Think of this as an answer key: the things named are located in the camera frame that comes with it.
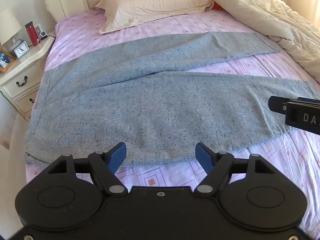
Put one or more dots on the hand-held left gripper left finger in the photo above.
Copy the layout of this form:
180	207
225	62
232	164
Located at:
117	155

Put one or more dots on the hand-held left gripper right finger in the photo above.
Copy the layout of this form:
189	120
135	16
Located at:
203	155

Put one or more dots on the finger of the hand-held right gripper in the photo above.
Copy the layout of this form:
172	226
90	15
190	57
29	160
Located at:
276	104

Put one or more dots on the grey-blue blanket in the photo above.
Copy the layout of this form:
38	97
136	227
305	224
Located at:
160	100

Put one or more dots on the cream duvet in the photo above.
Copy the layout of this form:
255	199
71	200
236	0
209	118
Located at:
262	12

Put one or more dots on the orange cloth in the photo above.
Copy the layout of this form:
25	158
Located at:
218	7

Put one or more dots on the white nightstand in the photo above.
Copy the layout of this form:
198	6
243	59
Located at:
27	65

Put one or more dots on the bed with pink sheet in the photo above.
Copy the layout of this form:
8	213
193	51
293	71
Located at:
82	27

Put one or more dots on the small white clock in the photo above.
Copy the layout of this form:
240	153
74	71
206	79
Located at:
21	50

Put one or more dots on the red bottle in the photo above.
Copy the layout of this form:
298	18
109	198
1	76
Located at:
32	33

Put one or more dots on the cream pillow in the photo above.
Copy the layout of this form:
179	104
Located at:
152	5

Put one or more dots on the white table lamp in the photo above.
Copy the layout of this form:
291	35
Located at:
8	26

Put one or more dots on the wooden photo frame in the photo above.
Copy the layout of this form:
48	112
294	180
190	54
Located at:
5	61

